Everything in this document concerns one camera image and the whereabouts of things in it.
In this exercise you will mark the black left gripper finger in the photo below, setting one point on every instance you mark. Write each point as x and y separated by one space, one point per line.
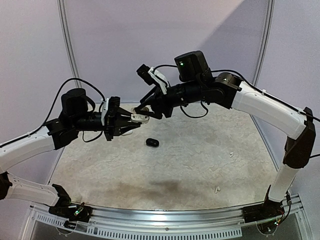
119 130
123 113

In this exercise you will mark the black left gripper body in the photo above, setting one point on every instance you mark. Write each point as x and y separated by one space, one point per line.
109 125

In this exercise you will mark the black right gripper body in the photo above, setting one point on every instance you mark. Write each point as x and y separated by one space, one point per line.
163 103

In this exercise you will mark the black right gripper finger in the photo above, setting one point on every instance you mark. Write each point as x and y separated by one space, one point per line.
145 111
149 94

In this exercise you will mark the white oval charging case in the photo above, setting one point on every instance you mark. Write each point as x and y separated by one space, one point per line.
127 133

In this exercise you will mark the small white charging case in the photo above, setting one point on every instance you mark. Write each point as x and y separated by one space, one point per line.
140 118

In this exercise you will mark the black oval charging case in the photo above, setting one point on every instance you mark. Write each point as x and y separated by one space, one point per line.
151 142

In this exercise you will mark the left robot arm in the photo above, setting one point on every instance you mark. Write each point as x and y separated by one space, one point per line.
55 134

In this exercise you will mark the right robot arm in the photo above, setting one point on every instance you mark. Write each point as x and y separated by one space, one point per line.
230 90

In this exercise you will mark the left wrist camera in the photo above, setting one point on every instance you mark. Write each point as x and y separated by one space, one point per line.
109 109

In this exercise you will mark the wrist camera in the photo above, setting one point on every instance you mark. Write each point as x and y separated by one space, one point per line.
109 109
152 76

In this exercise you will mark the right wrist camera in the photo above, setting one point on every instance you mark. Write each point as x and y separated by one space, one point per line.
152 76

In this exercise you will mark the aluminium table front rail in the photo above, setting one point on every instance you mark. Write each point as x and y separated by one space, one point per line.
123 224

